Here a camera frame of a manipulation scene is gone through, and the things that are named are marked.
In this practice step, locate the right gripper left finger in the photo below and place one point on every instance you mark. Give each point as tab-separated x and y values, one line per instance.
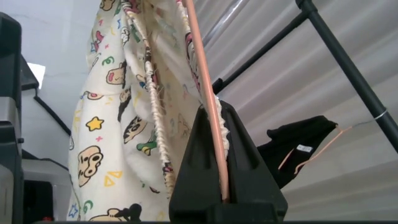
196	180

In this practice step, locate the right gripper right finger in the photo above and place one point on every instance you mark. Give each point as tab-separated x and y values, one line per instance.
255	186

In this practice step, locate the black T-shirt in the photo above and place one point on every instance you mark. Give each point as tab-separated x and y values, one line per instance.
298	137

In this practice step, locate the pink clothes hanger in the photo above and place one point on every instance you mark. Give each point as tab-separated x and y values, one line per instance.
323	147
205	77

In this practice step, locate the cream printed garment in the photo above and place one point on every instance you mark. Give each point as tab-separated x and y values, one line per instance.
124	124

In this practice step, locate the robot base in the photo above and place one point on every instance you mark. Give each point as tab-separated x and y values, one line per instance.
12	140

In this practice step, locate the black clothes rack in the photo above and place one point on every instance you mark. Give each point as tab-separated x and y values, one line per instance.
342	59

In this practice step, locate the white curtain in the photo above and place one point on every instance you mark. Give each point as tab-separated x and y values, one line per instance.
295	77

